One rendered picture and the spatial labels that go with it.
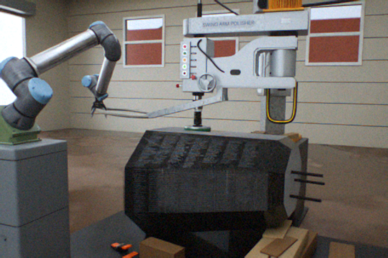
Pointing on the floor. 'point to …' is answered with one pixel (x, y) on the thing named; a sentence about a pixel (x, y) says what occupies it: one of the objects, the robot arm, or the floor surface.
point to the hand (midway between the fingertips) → (99, 117)
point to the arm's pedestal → (34, 200)
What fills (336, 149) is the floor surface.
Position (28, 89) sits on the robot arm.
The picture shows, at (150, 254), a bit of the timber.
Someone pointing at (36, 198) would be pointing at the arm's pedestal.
